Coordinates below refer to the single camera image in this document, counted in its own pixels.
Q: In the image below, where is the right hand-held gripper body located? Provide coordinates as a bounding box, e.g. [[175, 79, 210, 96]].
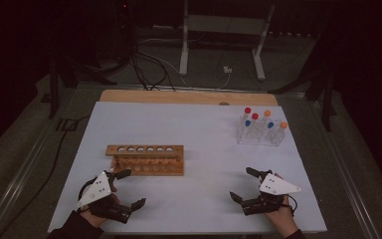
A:
[[240, 171, 302, 217]]

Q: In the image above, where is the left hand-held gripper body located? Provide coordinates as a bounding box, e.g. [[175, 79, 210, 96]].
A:
[[76, 169, 133, 224]]

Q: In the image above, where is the clear plastic tube rack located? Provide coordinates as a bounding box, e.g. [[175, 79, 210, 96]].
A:
[[236, 118, 286, 147]]

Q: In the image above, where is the orange cap test tube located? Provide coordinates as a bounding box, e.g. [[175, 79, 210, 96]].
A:
[[275, 121, 288, 145], [262, 110, 273, 133]]

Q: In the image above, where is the red cap test tube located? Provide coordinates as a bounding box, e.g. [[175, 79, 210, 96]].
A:
[[250, 113, 260, 137], [242, 107, 253, 132]]

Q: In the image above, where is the wooden test tube rack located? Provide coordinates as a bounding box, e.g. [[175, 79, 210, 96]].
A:
[[104, 144, 185, 177]]

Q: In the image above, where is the person's left hand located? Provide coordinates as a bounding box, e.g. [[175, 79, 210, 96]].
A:
[[79, 207, 113, 229]]

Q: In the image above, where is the person's right hand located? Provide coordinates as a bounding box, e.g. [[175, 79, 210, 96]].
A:
[[265, 194, 300, 239]]

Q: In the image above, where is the white table cover sheet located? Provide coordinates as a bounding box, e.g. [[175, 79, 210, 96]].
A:
[[47, 101, 328, 235]]

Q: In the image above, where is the black stand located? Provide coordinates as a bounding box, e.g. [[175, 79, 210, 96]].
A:
[[41, 54, 118, 120], [268, 59, 339, 132]]

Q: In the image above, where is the white metal stand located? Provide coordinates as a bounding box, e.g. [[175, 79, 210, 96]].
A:
[[178, 0, 277, 82]]

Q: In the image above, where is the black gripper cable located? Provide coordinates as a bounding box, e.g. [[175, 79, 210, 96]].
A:
[[286, 194, 298, 213], [78, 176, 98, 204]]

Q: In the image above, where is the black floor cable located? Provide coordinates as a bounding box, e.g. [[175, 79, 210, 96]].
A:
[[0, 114, 93, 239]]

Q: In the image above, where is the grey metal rail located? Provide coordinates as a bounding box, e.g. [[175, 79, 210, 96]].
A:
[[306, 96, 382, 239], [0, 89, 81, 239]]

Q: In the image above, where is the white cable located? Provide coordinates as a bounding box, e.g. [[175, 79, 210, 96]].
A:
[[137, 37, 233, 91]]

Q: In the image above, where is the black cable bundle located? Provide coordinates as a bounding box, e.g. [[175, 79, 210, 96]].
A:
[[125, 43, 177, 93]]

